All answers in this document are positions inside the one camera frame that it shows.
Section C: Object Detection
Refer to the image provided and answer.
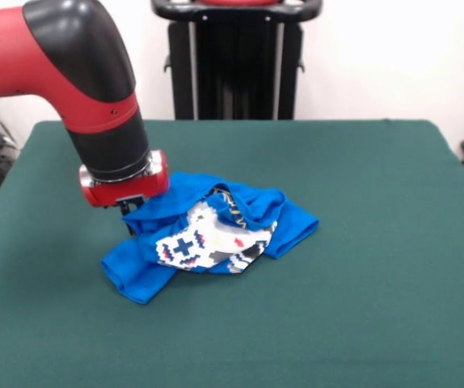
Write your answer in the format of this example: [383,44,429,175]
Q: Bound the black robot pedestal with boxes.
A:
[150,0,323,120]

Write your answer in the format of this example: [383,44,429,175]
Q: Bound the blue game-controller print t-shirt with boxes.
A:
[100,170,320,306]

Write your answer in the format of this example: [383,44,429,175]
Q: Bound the dark green table cloth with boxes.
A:
[0,119,464,388]

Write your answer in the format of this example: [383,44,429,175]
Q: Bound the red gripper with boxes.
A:
[78,149,171,237]

